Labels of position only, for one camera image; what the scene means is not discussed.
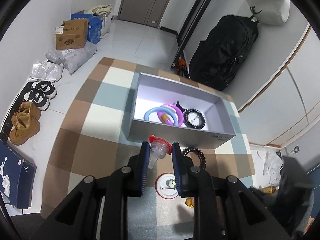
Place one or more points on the round red-rimmed lid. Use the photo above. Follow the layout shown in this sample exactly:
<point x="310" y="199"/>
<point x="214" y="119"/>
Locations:
<point x="165" y="186"/>

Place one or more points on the brown cardboard box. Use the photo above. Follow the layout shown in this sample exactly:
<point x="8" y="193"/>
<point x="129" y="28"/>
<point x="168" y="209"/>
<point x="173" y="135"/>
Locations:
<point x="71" y="34"/>

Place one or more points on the crumpled silver plastic bag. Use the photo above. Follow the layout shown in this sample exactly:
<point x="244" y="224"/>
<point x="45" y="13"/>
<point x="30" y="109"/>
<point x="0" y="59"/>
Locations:
<point x="45" y="71"/>

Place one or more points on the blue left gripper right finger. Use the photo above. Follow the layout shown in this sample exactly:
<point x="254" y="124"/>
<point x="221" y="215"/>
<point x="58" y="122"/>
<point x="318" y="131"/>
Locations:
<point x="180" y="171"/>

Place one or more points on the beige tote bag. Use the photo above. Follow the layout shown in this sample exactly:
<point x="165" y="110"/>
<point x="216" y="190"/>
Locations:
<point x="103" y="12"/>

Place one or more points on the grey cardboard box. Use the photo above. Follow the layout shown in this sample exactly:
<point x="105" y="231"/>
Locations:
<point x="198" y="118"/>

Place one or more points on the black white sneaker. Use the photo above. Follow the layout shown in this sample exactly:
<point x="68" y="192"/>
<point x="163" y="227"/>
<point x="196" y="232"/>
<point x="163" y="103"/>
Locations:
<point x="46" y="87"/>
<point x="38" y="98"/>

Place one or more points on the black clothes rack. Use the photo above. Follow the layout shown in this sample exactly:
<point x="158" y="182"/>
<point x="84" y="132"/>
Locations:
<point x="190" y="24"/>

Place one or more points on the navy jordan shoe box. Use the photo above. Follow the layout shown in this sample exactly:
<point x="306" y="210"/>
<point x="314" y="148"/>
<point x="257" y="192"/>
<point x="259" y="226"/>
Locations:
<point x="17" y="177"/>

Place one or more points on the white plastic mailer bag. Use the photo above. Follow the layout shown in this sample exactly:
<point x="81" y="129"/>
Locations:
<point x="72" y="59"/>

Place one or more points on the checkered plaid cloth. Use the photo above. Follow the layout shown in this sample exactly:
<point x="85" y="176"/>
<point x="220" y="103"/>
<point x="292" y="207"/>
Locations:
<point x="91" y="141"/>

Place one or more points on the blue cardboard box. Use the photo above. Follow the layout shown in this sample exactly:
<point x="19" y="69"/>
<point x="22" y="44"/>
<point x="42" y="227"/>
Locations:
<point x="94" y="26"/>

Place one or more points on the tan suede boot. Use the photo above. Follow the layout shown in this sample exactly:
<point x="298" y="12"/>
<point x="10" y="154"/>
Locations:
<point x="26" y="109"/>
<point x="23" y="130"/>

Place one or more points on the orange black small tool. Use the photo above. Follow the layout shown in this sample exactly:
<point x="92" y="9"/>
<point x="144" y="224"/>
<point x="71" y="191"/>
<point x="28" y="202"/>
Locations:
<point x="181" y="68"/>

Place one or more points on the orange yellow small toy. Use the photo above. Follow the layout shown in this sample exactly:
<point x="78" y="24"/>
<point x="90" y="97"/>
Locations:
<point x="165" y="119"/>

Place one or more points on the clear red-capped jar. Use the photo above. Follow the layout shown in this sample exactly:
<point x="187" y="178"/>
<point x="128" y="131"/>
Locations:
<point x="159" y="148"/>

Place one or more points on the grey brown door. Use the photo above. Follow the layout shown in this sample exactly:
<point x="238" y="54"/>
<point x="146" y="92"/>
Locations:
<point x="145" y="12"/>

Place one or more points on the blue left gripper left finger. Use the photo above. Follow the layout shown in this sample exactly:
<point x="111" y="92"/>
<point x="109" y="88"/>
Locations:
<point x="140" y="169"/>

